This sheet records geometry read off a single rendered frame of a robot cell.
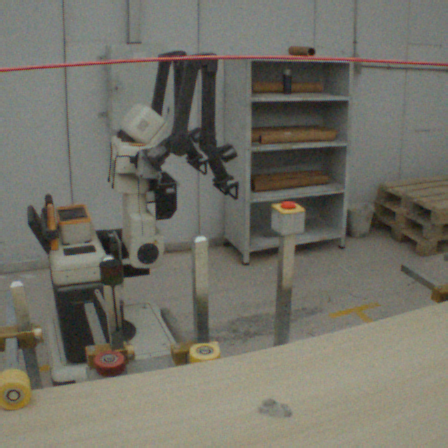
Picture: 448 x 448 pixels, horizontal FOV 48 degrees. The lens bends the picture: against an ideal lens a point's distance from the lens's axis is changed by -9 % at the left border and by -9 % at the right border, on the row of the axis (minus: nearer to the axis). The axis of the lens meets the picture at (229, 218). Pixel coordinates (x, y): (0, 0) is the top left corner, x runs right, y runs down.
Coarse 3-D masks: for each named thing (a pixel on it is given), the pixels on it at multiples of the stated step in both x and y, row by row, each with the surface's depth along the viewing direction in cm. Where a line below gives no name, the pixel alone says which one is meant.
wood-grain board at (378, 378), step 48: (336, 336) 147; (384, 336) 145; (432, 336) 144; (96, 384) 124; (144, 384) 125; (192, 384) 126; (240, 384) 126; (288, 384) 126; (336, 384) 125; (384, 384) 124; (432, 384) 123; (0, 432) 106; (48, 432) 107; (96, 432) 108; (144, 432) 108; (192, 432) 109; (240, 432) 109; (288, 432) 109; (336, 432) 108; (384, 432) 108; (432, 432) 107
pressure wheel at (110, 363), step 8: (104, 352) 137; (112, 352) 137; (96, 360) 133; (104, 360) 134; (112, 360) 134; (120, 360) 134; (96, 368) 133; (104, 368) 131; (112, 368) 131; (120, 368) 133; (112, 376) 132
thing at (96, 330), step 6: (90, 306) 170; (90, 312) 166; (90, 318) 163; (96, 318) 163; (90, 324) 160; (96, 324) 159; (96, 330) 156; (96, 336) 153; (102, 336) 153; (96, 342) 150; (102, 342) 150
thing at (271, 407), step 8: (264, 400) 119; (272, 400) 117; (256, 408) 117; (264, 408) 115; (272, 408) 116; (280, 408) 114; (288, 408) 116; (272, 416) 114; (280, 416) 113; (288, 416) 114
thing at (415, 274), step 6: (402, 264) 213; (408, 264) 212; (402, 270) 212; (408, 270) 209; (414, 270) 207; (414, 276) 205; (420, 276) 202; (426, 276) 201; (420, 282) 202; (426, 282) 198; (432, 282) 196; (432, 288) 195
